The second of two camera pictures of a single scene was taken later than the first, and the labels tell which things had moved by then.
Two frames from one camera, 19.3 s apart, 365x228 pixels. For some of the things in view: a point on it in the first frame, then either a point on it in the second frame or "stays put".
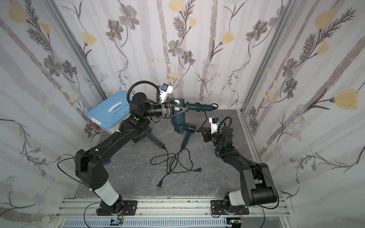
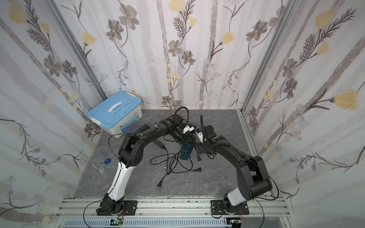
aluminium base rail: (168, 213) stays put
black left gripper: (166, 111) -> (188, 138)
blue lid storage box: (110, 114) stays put
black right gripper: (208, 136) -> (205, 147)
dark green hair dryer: (179, 107) -> (186, 150)
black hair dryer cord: (206, 114) -> (198, 158)
